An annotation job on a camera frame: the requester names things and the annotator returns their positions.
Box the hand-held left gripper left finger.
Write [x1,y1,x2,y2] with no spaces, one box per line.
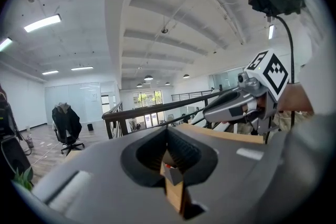
[33,126,184,224]

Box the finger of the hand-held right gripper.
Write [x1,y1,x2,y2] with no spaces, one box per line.
[203,98,257,124]
[208,89,254,108]

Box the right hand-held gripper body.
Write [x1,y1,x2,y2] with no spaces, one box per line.
[243,49,289,135]

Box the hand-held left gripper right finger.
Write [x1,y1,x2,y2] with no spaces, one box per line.
[167,127,284,224]

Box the dark brown box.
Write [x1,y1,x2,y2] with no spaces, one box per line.
[160,161,184,187]

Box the person's right forearm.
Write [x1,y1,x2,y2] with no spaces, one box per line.
[277,82,315,114]

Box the person's right hand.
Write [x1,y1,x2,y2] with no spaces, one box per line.
[256,93,268,115]

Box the black straight railing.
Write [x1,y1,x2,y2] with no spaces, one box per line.
[171,90,213,102]

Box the person's white shirt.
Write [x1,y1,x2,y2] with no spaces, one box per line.
[298,18,336,116]

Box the black curved railing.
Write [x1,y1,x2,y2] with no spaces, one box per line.
[101,88,238,140]

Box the office chair with jacket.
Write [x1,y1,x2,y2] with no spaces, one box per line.
[51,102,86,156]

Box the plastic bottle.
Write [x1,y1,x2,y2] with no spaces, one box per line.
[25,133,35,150]

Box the green potted plant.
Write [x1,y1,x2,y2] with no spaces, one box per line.
[12,166,35,191]

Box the group of ceiling tube lights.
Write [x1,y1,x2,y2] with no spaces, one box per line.
[0,0,275,76]

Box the black cable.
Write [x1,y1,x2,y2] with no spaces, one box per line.
[264,15,296,145]

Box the right hand-held gripper camera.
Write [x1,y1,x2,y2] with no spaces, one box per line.
[237,72,260,89]

